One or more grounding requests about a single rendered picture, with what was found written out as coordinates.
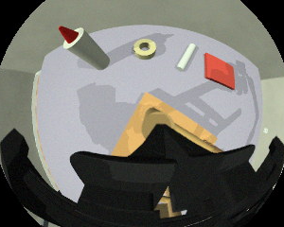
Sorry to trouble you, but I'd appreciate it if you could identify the red flat rectangular block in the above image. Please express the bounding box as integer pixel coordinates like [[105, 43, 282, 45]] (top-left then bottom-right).
[[204, 53, 235, 90]]

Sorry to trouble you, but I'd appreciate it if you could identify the tan wooden stool seat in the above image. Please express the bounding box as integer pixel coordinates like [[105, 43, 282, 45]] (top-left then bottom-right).
[[111, 92, 218, 157]]

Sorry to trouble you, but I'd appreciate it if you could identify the tan wooden stool leg frame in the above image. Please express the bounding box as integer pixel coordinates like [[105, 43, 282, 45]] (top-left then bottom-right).
[[141, 108, 222, 217]]

